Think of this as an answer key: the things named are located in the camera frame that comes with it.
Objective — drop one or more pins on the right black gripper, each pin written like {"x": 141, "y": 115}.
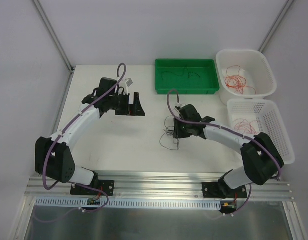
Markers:
{"x": 181, "y": 128}

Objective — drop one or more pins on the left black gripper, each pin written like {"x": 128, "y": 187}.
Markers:
{"x": 130, "y": 104}

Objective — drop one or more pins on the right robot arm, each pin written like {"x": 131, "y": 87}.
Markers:
{"x": 260, "y": 158}

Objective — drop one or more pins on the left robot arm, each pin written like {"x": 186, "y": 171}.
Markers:
{"x": 53, "y": 157}

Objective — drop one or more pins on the green plastic tray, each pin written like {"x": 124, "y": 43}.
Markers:
{"x": 187, "y": 76}

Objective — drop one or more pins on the white perforated plastic basket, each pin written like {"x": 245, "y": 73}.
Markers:
{"x": 254, "y": 116}

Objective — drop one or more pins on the white solid plastic basket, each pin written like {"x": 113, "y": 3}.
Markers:
{"x": 244, "y": 74}

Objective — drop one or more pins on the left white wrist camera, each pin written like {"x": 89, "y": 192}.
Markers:
{"x": 123, "y": 86}

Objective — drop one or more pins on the aluminium mounting rail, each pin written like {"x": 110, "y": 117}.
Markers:
{"x": 184, "y": 186}

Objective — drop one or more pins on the white slotted cable duct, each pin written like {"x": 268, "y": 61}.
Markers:
{"x": 129, "y": 203}

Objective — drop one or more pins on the left aluminium frame post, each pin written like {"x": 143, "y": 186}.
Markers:
{"x": 50, "y": 30}

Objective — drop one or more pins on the aluminium frame post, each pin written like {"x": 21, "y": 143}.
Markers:
{"x": 275, "y": 25}
{"x": 50, "y": 30}

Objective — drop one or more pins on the right aluminium frame post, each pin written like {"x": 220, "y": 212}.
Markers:
{"x": 275, "y": 25}

